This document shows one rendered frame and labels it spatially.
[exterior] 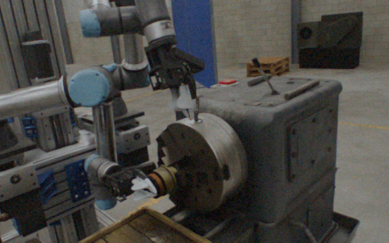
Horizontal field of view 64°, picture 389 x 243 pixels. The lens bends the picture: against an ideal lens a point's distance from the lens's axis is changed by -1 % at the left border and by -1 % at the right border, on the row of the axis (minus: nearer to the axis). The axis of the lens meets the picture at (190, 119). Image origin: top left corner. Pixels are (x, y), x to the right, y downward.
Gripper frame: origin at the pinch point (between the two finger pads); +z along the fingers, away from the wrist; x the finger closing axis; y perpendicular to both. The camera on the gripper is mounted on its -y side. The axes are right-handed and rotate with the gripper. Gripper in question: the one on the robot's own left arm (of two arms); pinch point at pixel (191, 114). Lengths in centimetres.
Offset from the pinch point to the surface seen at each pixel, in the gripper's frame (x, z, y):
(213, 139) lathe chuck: -5.6, 9.5, -9.9
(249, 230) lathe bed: -10.1, 43.4, -17.4
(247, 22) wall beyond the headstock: -622, -222, -929
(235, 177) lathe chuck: -4.7, 23.2, -13.2
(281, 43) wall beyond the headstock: -525, -104, -946
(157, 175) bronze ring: -17.5, 14.7, 5.2
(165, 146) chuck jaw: -20.6, 8.2, -2.9
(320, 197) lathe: -8, 52, -62
